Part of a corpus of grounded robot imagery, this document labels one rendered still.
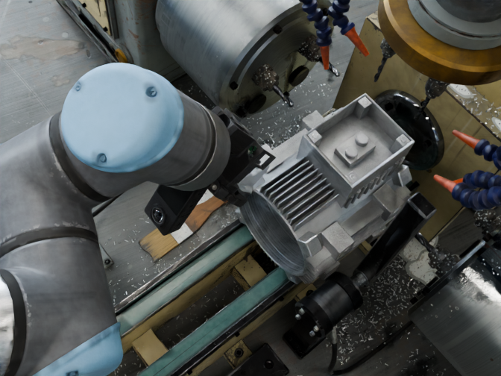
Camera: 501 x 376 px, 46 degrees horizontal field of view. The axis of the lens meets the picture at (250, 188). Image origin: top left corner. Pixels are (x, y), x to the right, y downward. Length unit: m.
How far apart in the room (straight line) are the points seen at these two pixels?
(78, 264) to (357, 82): 0.67
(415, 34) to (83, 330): 0.46
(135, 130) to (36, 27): 0.93
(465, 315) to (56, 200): 0.52
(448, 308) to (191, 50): 0.54
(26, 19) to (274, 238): 0.76
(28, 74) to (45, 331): 0.90
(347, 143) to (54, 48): 0.73
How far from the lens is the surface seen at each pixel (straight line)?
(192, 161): 0.55
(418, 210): 0.68
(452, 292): 0.81
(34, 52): 1.36
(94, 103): 0.50
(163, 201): 0.71
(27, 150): 0.54
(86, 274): 0.51
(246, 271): 1.04
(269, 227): 0.96
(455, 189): 0.74
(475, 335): 0.82
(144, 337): 1.01
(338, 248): 0.82
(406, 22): 0.70
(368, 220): 0.86
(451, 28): 0.69
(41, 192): 0.54
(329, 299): 0.83
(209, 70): 0.95
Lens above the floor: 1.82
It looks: 63 degrees down
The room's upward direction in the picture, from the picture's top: 11 degrees clockwise
